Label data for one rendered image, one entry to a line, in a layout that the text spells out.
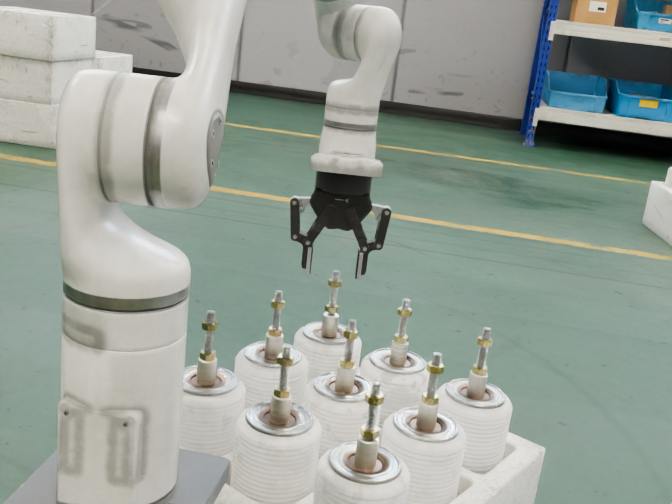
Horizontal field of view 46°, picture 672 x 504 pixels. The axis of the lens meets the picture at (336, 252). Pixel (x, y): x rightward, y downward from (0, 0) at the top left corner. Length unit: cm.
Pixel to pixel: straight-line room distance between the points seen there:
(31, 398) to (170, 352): 89
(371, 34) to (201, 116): 49
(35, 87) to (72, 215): 302
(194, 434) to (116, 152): 48
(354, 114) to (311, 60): 514
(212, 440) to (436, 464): 26
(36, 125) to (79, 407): 302
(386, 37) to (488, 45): 503
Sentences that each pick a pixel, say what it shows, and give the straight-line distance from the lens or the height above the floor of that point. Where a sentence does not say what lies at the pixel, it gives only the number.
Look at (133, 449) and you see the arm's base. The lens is 62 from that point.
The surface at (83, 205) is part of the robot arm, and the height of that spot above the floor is 54.
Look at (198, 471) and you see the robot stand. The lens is 72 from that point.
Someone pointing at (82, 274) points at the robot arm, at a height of 50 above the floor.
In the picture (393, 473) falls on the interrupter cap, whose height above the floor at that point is 25.
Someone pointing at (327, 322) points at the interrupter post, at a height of 27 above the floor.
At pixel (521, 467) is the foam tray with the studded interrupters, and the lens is 104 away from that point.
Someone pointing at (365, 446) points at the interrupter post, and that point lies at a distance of 82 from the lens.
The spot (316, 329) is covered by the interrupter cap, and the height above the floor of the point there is 25.
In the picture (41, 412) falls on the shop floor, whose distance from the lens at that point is 143.
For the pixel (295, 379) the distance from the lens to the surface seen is 103.
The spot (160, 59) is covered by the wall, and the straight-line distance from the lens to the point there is 651.
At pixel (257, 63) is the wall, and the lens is 626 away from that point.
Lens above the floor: 69
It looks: 17 degrees down
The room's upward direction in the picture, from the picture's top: 7 degrees clockwise
